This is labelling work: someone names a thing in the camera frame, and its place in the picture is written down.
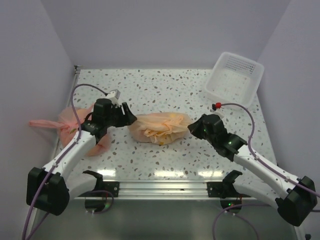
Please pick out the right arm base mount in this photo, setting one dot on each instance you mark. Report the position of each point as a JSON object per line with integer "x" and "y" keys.
{"x": 225, "y": 191}

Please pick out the pink plastic bag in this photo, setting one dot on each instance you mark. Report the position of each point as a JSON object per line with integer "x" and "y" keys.
{"x": 66, "y": 126}

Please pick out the white plastic basket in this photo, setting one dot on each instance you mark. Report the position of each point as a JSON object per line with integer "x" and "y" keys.
{"x": 234, "y": 79}

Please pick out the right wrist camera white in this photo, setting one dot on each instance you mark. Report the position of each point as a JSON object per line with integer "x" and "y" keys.
{"x": 216, "y": 109}

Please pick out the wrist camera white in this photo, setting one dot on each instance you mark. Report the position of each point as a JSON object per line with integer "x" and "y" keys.
{"x": 216, "y": 109}
{"x": 113, "y": 96}

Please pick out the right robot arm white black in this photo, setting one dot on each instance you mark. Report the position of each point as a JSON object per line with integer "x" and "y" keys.
{"x": 294, "y": 198}

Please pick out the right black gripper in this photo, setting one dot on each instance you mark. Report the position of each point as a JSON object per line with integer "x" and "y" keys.
{"x": 194, "y": 127}

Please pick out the aluminium rail front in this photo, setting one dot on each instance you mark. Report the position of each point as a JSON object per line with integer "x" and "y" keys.
{"x": 162, "y": 190}

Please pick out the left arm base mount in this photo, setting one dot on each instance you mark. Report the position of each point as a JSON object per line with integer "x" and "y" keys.
{"x": 106, "y": 190}

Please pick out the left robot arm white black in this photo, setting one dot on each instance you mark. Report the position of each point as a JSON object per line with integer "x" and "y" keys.
{"x": 48, "y": 188}

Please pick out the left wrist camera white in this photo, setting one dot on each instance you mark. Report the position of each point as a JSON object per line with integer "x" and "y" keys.
{"x": 113, "y": 96}

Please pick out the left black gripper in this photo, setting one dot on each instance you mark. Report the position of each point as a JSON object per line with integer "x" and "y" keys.
{"x": 129, "y": 118}

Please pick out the orange plastic bag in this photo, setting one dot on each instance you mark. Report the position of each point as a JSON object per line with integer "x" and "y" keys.
{"x": 160, "y": 128}

